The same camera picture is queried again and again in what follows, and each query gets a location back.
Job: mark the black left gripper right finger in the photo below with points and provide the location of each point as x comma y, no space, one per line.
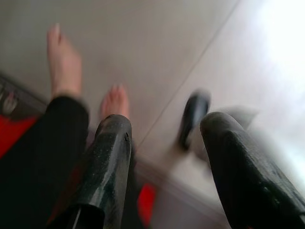
243,171

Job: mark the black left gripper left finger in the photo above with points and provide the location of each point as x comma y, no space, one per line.
107,155

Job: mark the bare person foot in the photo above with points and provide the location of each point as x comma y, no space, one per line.
63,66
114,102

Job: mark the black robot left foot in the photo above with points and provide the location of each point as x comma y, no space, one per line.
194,114

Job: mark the person leg black trousers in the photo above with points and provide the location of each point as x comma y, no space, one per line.
47,143

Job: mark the red fabric patch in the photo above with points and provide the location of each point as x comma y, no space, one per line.
146,202

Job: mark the red patterned floor mat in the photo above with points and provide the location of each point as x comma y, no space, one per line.
14,128

